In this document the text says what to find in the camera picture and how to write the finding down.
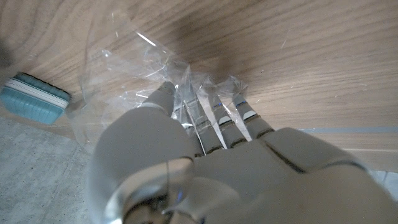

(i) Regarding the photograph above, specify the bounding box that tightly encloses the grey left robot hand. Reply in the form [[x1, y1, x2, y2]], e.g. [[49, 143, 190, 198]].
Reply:
[[86, 81, 398, 224]]

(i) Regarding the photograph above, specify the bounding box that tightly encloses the clear cling film sheet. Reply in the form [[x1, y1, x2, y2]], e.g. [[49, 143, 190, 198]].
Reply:
[[67, 9, 249, 150]]

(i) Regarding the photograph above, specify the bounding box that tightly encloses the long grey tape strip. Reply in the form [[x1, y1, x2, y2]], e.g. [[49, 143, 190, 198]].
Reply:
[[298, 126, 398, 135]]

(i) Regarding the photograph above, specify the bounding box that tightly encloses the teal sponge block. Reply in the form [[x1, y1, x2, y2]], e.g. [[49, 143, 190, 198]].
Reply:
[[0, 72, 72, 125]]

